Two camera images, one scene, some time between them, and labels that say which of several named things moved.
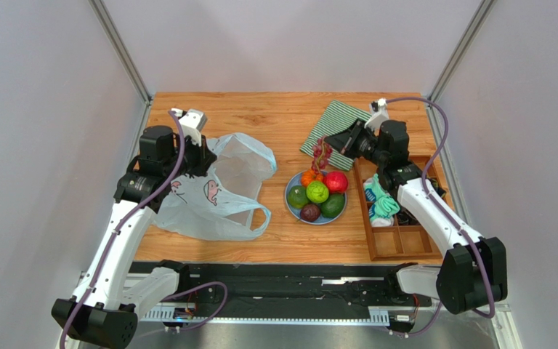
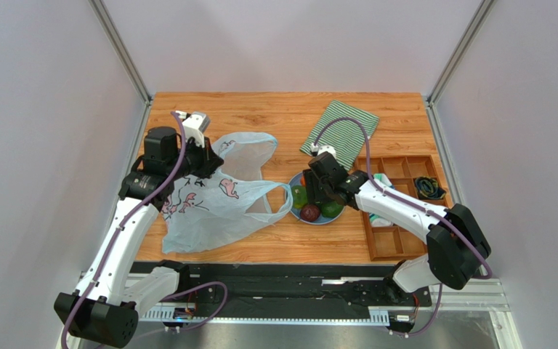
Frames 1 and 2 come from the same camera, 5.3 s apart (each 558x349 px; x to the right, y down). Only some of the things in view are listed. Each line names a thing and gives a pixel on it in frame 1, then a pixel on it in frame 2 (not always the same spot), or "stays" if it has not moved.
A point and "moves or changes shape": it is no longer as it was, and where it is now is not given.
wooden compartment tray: x=399 y=242 stays
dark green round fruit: x=297 y=196 stays
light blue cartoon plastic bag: x=222 y=201 moves or changes shape
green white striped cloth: x=336 y=117 stays
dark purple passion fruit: x=309 y=212 stays
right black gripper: x=357 y=139 → x=318 y=188
